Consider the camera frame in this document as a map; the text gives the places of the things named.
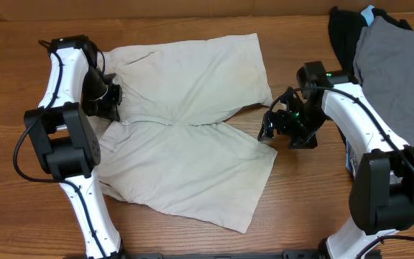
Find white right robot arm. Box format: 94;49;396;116
258;61;414;259

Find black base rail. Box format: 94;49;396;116
110;250;329;259

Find light blue garment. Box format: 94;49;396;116
346;5;374;177

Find grey garment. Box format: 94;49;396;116
353;17;414;146

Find black garment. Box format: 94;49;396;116
328;6;412;73

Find beige khaki shorts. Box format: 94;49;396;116
90;34;277;233

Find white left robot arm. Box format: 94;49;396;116
20;35;125;258

